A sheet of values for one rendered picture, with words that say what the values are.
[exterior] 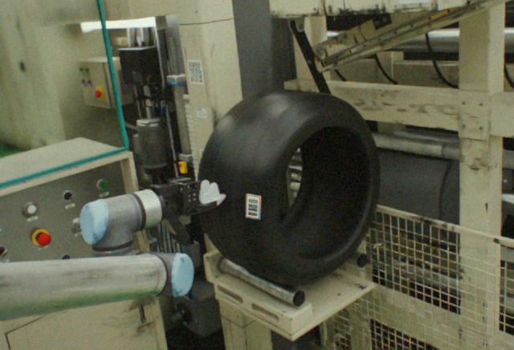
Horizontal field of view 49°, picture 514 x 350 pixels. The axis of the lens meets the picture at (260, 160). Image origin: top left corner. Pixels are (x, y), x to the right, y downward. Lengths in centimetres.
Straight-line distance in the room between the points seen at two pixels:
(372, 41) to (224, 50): 45
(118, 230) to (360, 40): 96
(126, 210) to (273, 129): 43
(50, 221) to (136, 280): 82
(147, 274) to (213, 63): 80
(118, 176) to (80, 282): 99
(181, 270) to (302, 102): 58
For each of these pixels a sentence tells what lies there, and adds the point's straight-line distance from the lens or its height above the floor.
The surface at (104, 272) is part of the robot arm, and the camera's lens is 105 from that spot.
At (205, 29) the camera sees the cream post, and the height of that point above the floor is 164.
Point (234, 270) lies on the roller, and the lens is 180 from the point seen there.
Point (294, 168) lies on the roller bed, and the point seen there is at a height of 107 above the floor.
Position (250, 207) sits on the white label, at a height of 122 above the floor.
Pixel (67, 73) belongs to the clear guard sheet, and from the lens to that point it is 183.
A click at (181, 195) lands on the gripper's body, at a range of 138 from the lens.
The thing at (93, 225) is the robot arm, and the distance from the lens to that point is 127.
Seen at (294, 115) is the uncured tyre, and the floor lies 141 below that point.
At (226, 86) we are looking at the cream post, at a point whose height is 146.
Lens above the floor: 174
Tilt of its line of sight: 17 degrees down
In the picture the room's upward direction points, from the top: 6 degrees counter-clockwise
